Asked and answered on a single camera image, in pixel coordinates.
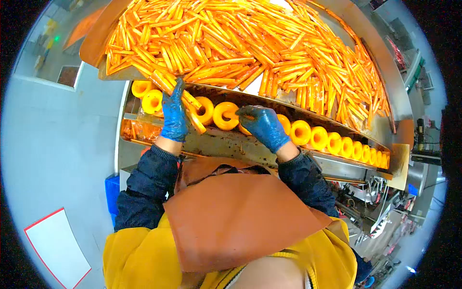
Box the pile of orange sticks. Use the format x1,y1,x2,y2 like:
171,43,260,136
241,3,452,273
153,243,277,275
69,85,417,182
105,0,392,131

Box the person's left fingers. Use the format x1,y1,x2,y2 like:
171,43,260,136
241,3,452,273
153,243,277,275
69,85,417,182
162,78,186,109

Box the row of yellow funnel cups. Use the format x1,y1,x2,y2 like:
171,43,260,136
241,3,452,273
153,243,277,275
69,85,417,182
131,80,391,170

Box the blue plastic crate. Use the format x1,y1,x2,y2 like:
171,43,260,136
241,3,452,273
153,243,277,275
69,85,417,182
105,175,121,227

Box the person's right fingers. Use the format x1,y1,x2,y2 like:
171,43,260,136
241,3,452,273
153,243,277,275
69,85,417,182
235,105,264,127

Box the person's body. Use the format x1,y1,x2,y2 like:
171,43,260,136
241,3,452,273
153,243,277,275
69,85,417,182
103,157,373,289

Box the grey machinery with cables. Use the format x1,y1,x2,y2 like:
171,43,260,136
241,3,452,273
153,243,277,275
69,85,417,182
330,177,439,255

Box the person's left hand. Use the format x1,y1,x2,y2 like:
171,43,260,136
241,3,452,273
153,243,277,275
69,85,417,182
160,78,190,143

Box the person's right hand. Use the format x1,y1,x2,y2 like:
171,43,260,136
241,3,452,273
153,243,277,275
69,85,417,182
235,105,291,154

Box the curved steel feeding tray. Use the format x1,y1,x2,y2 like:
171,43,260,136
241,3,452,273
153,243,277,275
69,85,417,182
79,0,416,149

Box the steel conveyor machine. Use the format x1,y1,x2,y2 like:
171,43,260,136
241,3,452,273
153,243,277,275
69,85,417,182
119,81,412,192

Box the small orange stick bundle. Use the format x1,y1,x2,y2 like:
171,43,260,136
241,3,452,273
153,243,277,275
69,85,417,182
150,70,207,135

